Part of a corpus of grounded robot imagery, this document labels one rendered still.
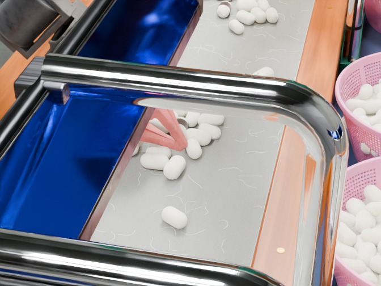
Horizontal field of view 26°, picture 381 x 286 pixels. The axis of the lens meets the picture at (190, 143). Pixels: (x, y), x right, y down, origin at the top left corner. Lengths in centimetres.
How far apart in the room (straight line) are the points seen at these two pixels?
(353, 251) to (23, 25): 46
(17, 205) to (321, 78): 82
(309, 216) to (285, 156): 54
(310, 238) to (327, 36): 84
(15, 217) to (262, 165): 66
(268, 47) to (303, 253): 84
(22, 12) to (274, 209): 37
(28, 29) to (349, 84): 47
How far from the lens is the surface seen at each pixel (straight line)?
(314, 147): 45
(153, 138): 103
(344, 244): 94
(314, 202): 47
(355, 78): 122
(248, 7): 141
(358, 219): 97
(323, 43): 128
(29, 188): 42
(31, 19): 99
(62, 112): 46
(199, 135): 106
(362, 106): 118
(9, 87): 117
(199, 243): 92
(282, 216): 92
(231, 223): 94
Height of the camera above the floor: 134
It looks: 34 degrees down
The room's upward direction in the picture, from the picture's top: straight up
